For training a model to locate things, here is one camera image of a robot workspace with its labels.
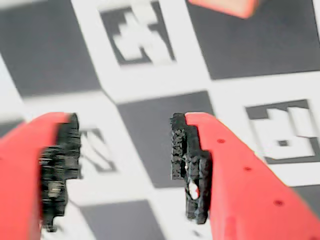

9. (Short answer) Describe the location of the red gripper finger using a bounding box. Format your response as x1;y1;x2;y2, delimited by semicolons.
0;112;83;240
170;111;320;240

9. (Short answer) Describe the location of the red cube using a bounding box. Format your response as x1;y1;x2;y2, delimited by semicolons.
186;0;261;20

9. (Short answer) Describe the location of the black white marker checkerboard mat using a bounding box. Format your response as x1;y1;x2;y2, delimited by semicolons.
0;0;320;240

